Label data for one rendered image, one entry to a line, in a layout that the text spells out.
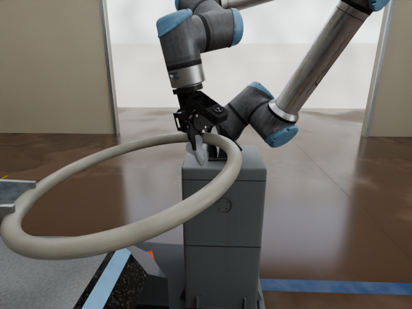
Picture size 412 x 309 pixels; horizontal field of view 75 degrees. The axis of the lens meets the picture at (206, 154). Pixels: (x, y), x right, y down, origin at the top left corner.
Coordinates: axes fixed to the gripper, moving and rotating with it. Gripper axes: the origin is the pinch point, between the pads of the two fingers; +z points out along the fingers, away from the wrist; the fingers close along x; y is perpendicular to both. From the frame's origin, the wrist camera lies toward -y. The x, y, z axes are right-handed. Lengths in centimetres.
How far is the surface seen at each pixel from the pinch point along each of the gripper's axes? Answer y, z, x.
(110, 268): 4.0, 14.3, 33.6
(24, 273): 13, 9, 48
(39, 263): 14.2, 9.4, 44.9
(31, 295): 5.1, 9.7, 48.3
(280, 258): 41, 118, -76
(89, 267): 5.3, 11.8, 37.1
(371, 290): -12, 127, -91
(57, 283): 4.8, 10.6, 43.7
